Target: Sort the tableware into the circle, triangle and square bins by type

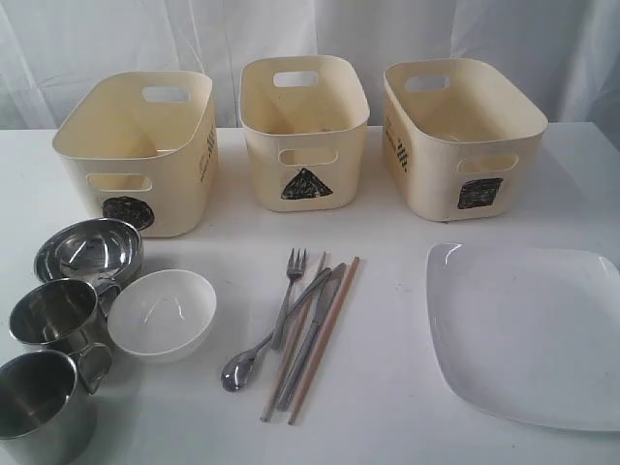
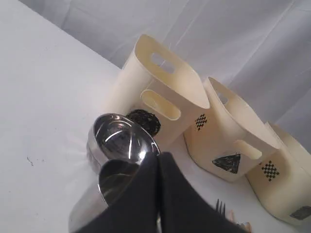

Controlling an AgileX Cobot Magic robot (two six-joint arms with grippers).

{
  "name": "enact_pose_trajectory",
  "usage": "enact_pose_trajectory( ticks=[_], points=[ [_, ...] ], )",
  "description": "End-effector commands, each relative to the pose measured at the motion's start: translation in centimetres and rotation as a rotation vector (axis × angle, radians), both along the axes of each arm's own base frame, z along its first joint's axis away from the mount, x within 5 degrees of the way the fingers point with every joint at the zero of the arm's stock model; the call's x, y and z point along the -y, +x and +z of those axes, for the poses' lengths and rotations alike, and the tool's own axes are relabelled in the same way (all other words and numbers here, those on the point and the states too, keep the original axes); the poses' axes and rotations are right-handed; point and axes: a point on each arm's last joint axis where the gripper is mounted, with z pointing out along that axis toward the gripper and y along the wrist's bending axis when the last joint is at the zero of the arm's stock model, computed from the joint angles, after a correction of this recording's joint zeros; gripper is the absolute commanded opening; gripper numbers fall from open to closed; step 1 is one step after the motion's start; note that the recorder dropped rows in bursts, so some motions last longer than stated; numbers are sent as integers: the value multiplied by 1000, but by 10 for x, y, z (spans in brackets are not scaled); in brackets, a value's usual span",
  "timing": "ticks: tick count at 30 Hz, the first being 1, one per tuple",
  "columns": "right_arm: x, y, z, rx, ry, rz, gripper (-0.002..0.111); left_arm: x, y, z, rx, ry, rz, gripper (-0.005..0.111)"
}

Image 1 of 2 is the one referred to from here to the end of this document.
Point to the steel bowl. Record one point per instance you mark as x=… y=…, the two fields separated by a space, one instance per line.
x=92 y=250

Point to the steel fork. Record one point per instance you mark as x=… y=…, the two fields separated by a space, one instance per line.
x=295 y=270

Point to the steel spoon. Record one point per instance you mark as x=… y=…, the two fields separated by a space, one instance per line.
x=237 y=371

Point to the cream bin with circle mark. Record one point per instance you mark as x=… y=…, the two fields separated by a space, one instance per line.
x=141 y=147

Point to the cream bin with triangle mark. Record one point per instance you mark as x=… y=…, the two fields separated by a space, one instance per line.
x=305 y=121

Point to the white square plate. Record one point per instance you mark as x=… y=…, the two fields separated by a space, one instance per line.
x=527 y=334

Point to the white curtain backdrop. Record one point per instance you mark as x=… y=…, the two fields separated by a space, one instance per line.
x=564 y=55

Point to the steel table knife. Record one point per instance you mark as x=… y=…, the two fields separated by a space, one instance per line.
x=326 y=297

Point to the cream bin with square mark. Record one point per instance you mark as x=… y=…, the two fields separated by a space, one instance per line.
x=458 y=137

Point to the steel mug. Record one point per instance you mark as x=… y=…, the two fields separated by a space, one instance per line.
x=64 y=315
x=47 y=416

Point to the white round bowl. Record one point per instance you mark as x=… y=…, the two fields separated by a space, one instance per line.
x=163 y=316

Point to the wooden chopstick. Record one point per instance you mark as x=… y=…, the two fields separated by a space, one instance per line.
x=297 y=322
x=319 y=350

